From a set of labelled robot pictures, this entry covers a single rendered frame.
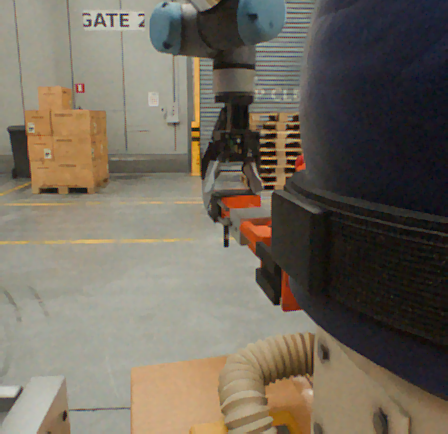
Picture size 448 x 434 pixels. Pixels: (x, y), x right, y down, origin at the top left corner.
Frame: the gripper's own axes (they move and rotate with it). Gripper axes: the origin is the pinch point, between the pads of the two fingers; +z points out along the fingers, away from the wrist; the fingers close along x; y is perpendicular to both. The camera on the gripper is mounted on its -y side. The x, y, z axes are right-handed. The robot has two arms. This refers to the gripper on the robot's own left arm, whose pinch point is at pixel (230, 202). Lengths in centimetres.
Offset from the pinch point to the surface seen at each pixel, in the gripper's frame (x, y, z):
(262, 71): 263, -833, -111
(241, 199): 0.9, 4.7, -1.5
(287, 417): -4.8, 44.8, 11.1
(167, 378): -15.2, 33.7, 13.1
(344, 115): -10, 62, -17
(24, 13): -235, -917, -227
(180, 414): -14.4, 40.0, 13.1
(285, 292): -3.5, 39.7, 0.9
